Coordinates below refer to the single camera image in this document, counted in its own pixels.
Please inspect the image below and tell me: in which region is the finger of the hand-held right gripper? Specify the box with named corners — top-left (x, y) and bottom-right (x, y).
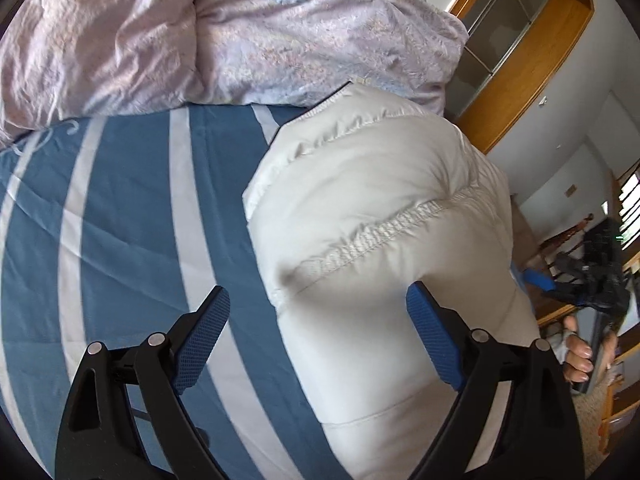
top-left (550, 252), bottom-right (592, 283)
top-left (520, 268), bottom-right (590, 309)

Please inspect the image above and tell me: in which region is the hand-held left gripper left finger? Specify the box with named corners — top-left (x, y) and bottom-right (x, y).
top-left (56, 285), bottom-right (232, 480)

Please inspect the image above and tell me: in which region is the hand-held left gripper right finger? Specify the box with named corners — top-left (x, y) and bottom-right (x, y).
top-left (406, 281), bottom-right (586, 480)

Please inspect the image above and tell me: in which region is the white down jacket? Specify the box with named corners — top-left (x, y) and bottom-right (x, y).
top-left (242, 80), bottom-right (545, 480)

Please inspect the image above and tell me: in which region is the person's right hand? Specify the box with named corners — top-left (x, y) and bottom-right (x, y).
top-left (562, 315), bottom-right (621, 387)

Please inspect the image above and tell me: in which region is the wooden chair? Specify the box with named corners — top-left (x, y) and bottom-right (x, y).
top-left (536, 212), bottom-right (603, 281)

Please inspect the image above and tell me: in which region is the window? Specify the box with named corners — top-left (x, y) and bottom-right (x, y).
top-left (616, 159), bottom-right (640, 253)

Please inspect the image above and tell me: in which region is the blue white striped bed sheet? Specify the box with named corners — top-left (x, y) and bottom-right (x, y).
top-left (0, 102), bottom-right (353, 480)

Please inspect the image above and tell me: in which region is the wooden glass-door cabinet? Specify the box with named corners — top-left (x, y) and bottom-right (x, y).
top-left (390, 0), bottom-right (597, 155)

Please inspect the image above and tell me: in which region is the pink patterned quilt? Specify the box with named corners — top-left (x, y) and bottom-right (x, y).
top-left (0, 0), bottom-right (471, 145)

